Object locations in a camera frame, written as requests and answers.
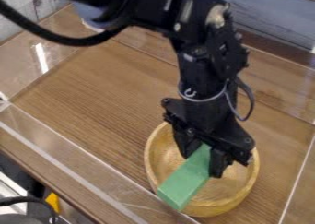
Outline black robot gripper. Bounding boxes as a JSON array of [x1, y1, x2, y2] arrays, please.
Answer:
[[162, 86, 255, 178]]

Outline green rectangular block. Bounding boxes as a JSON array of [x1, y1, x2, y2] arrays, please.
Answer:
[[158, 144, 212, 211]]

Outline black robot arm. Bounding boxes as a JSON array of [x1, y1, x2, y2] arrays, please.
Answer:
[[71, 0, 255, 178]]

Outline brown wooden bowl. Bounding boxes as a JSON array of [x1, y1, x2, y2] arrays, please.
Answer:
[[144, 123, 260, 218]]

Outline black and yellow equipment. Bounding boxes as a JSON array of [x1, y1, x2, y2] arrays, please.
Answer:
[[26, 185, 78, 224]]

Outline black cable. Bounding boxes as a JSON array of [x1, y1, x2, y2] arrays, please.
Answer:
[[0, 195, 59, 224]]

